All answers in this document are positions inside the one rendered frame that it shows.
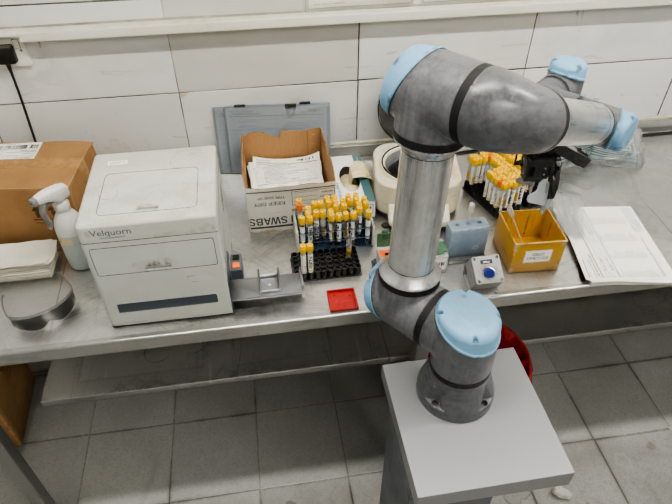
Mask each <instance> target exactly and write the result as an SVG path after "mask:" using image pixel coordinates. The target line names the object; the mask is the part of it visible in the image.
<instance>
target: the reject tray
mask: <svg viewBox="0 0 672 504"><path fill-rule="evenodd" d="M327 297H328V302H329V307H330V312H331V313H333V312H342V311H350V310H359V306H358V302H357V298H356V294H355V290H354V287H352V288H343V289H334V290H327Z"/></svg>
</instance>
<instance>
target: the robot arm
mask: <svg viewBox="0 0 672 504"><path fill-rule="evenodd" d="M587 69H588V65H587V63H586V62H585V61H584V60H583V59H581V58H579V57H575V56H571V55H560V56H556V57H554V58H553V59H552V60H551V62H550V65H549V68H548V69H547V75H546V76H545V77H544V78H542V79H541V80H540V81H538V82H537V83H534V82H532V81H530V80H529V79H527V78H525V77H523V76H521V75H519V74H517V73H514V72H512V71H510V70H508V69H505V68H503V67H500V66H496V65H493V64H489V63H486V62H483V61H480V60H477V59H474V58H471V57H468V56H465V55H462V54H459V53H455V52H452V51H449V50H447V49H446V48H445V47H441V46H439V47H436V46H432V45H428V44H416V45H413V46H411V47H409V48H407V49H406V50H404V51H403V52H402V53H401V54H400V55H399V56H398V57H397V58H396V59H395V61H394V63H393V64H392V65H391V66H390V68H389V70H388V72H387V74H386V76H385V78H384V81H383V84H382V87H381V92H380V104H381V107H382V109H383V110H384V112H386V114H387V115H388V116H391V117H394V125H393V139H394V140H395V142H396V143H397V144H398V145H399V146H400V147H401V151H400V159H399V168H398V177H397V185H396V194H395V203H394V212H393V220H392V229H391V238H390V246H389V254H388V255H386V256H385V257H384V258H383V259H382V260H381V261H379V262H378V263H377V264H376V265H375V266H374V267H373V268H372V270H371V271H370V273H369V279H368V280H366V282H365V286H364V302H365V305H366V307H367V308H368V310H369V311H370V312H372V313H373V314H374V315H375V316H376V317H377V318H378V319H379V320H381V321H383V322H385V323H387V324H389V325H390V326H392V327H393V328H395V329H396V330H398V331H399V332H401V333H402V334H404V335H405V336H407V337H408V338H410V339H411V340H413V341H414V342H416V343H417V344H419V345H420V346H422V347H423V348H425V349H426V350H428V351H429V352H430V357H429V358H428V359H427V361H426V362H425V363H424V365H423V366H422V367H421V369H420V371H419V374H418V378H417V387H416V388H417V394H418V397H419V400H420V402H421V403H422V405H423V406H424V407H425V408H426V410H427V411H429V412H430V413H431V414H432V415H434V416H435V417H437V418H439V419H441V420H444V421H447V422H451V423H469V422H473V421H476V420H478V419H480V418H481V417H483V416H484V415H485V414H486V413H487V412H488V411H489V409H490V407H491V405H492V402H493V398H494V393H495V388H494V382H493V378H492V374H491V369H492V365H493V362H494V358H495V354H496V350H497V348H498V346H499V344H500V340H501V328H502V322H501V317H500V314H499V312H498V310H497V308H496V307H495V305H494V304H493V303H492V302H491V301H490V300H489V299H488V298H486V297H485V296H483V295H481V294H480V293H477V292H475V291H472V290H467V291H463V290H462V289H456V290H452V291H449V290H447V289H445V288H444V287H442V286H440V279H441V269H440V266H439V265H438V263H437V262H436V255H437V250H438V244H439V239H440V233H441V228H442V222H443V217H444V211H445V206H446V200H447V194H448V189H449V183H450V178H451V172H452V167H453V161H454V156H455V153H457V152H459V151H461V150H462V149H463V148H464V147H465V146H466V147H468V148H471V149H475V150H479V151H483V152H489V153H498V154H516V156H515V160H514V164H513V165H520V166H521V174H520V177H518V178H517V179H516V183H518V184H523V185H529V186H530V189H529V195H528V196H527V202H528V203H532V204H537V205H541V207H540V215H541V214H543V213H544V212H545V211H546V209H547V208H548V207H549V205H550V204H551V202H552V200H553V199H554V197H555V195H556V192H557V190H558V187H559V181H560V173H561V166H562V161H561V158H560V157H563V158H565V159H567V160H569V161H571V162H572V163H573V164H575V165H576V166H580V167H582V168H585V167H586V166H587V165H588V163H589V162H590V161H591V159H590V158H589V155H588V153H587V152H586V151H584V150H583V149H581V148H577V147H576V146H575V145H596V146H599V147H602V148H603V149H605V150H606V149H608V150H611V151H614V152H620V151H622V150H623V149H624V148H625V147H626V146H627V145H628V143H629V142H630V140H631V138H632V136H633V134H634V132H635V130H636V127H637V123H638V117H637V115H636V114H634V113H632V112H629V111H627V110H624V108H618V107H615V106H612V105H609V104H605V103H602V102H599V101H596V100H593V99H590V98H587V97H584V96H581V91H582V88H583V85H584V82H585V81H586V80H585V77H586V73H587ZM518 154H522V157H521V160H517V156H518ZM516 160H517V161H516ZM547 177H548V181H547V180H542V179H547Z"/></svg>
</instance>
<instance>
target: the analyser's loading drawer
mask: <svg viewBox="0 0 672 504"><path fill-rule="evenodd" d="M268 284H271V286H268ZM229 285H230V291H231V296H232V302H235V301H244V300H252V299H261V298H270V297H279V296H288V295H297V294H302V297H305V292H304V281H303V275H302V269H301V266H300V267H299V273H291V274H282V275H280V274H279V267H277V273H273V274H263V275H260V273H259V269H257V277H254V278H244V279H235V280H229Z"/></svg>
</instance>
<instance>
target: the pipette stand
mask: <svg viewBox="0 0 672 504"><path fill-rule="evenodd" d="M467 223H468V219H462V220H454V221H447V224H446V231H445V237H444V243H445V245H446V247H447V250H448V256H449V257H448V263H449V264H453V263H460V262H468V261H469V260H470V259H471V258H472V257H478V256H485V254H484V251H485V247H486V242H487V238H488V234H489V229H490V225H489V224H488V222H487V221H486V219H485V217H479V218H471V219H470V224H469V225H468V224H467Z"/></svg>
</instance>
